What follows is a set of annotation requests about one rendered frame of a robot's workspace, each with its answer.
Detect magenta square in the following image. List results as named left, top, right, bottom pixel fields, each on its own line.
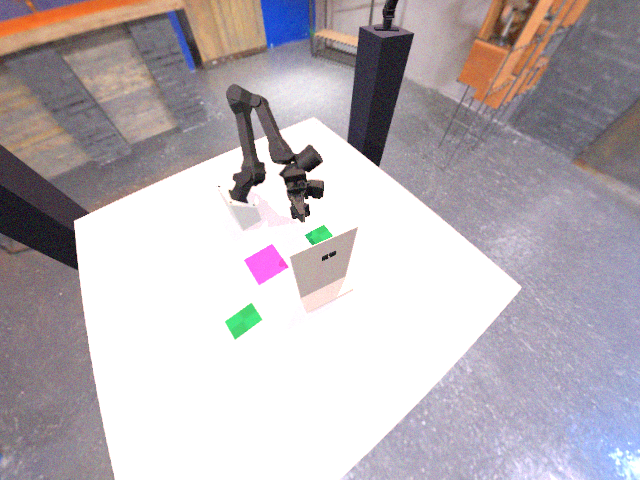
left=244, top=244, right=288, bottom=286

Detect green flat block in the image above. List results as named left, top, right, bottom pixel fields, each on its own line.
left=305, top=225, right=333, bottom=246

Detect green square marker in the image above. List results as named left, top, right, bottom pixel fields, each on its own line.
left=224, top=302, right=263, bottom=339

